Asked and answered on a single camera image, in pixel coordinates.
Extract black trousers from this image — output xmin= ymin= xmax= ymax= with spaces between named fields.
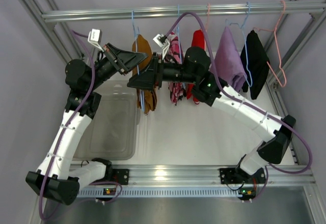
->
xmin=240 ymin=30 xmax=270 ymax=100

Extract clear plastic bin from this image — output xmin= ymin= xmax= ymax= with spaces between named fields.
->
xmin=74 ymin=80 xmax=138 ymax=161

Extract aluminium hanging rail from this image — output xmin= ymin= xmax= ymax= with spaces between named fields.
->
xmin=41 ymin=1 xmax=325 ymax=23

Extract red trousers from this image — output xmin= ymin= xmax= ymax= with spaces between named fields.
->
xmin=186 ymin=30 xmax=206 ymax=105

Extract blue hanger with lilac trousers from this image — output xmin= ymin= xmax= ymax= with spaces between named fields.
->
xmin=225 ymin=2 xmax=253 ymax=88

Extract grey slotted cable duct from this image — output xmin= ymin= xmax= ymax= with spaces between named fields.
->
xmin=77 ymin=186 xmax=242 ymax=198

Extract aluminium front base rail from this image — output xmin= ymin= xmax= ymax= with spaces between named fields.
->
xmin=68 ymin=164 xmax=316 ymax=187

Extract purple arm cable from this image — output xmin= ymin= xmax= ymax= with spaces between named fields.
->
xmin=164 ymin=12 xmax=313 ymax=203
xmin=38 ymin=30 xmax=123 ymax=221

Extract pink patterned trousers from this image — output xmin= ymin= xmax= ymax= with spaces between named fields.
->
xmin=164 ymin=32 xmax=186 ymax=105

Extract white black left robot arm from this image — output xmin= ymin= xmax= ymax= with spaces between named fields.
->
xmin=25 ymin=43 xmax=148 ymax=205

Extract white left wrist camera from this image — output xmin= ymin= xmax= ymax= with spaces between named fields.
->
xmin=88 ymin=29 xmax=104 ymax=52

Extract right aluminium frame post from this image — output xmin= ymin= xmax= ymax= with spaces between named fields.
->
xmin=263 ymin=0 xmax=326 ymax=92

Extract blue hanger with brown trousers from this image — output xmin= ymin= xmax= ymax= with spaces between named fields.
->
xmin=131 ymin=10 xmax=150 ymax=115

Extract left aluminium frame post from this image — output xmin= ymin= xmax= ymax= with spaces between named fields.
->
xmin=18 ymin=0 xmax=90 ymax=64

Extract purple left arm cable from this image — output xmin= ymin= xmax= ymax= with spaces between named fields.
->
xmin=38 ymin=30 xmax=123 ymax=221

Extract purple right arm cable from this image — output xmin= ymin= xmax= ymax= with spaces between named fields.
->
xmin=164 ymin=12 xmax=313 ymax=203

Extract lilac trousers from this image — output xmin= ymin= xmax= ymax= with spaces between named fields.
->
xmin=210 ymin=26 xmax=247 ymax=92

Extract aluminium frame post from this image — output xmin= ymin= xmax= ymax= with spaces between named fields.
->
xmin=263 ymin=0 xmax=326 ymax=92
xmin=18 ymin=0 xmax=90 ymax=64

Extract pink hanger with red trousers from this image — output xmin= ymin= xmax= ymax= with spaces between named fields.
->
xmin=201 ymin=3 xmax=211 ymax=32

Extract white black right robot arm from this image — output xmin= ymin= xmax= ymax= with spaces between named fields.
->
xmin=127 ymin=47 xmax=296 ymax=180

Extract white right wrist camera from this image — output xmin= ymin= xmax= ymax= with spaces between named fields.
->
xmin=153 ymin=34 xmax=170 ymax=59

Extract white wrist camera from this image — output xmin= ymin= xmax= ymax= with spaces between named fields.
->
xmin=153 ymin=34 xmax=170 ymax=59
xmin=88 ymin=29 xmax=104 ymax=52

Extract brown trousers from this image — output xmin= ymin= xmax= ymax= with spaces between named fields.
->
xmin=132 ymin=35 xmax=158 ymax=115

